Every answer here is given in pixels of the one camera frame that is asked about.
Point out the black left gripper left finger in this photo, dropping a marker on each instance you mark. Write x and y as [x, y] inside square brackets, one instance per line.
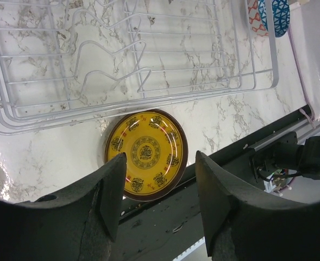
[77, 222]

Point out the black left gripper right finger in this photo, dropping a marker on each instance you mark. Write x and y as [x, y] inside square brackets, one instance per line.
[242, 222]

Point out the yellow patterned black plate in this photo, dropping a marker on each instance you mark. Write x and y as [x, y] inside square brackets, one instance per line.
[157, 152]

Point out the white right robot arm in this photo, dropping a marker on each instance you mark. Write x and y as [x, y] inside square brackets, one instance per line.
[278, 162]

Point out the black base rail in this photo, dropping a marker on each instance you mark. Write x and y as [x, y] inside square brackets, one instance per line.
[171, 228]

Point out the clear wire dish rack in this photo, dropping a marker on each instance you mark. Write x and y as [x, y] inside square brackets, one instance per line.
[67, 62]

